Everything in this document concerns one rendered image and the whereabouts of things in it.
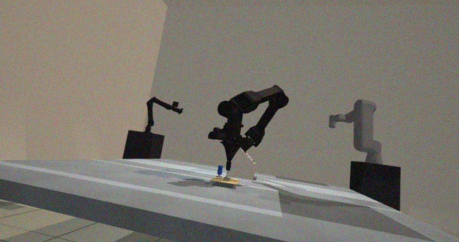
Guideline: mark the tan rectangular board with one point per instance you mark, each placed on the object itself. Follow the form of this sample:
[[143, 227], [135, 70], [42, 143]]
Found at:
[[225, 179]]

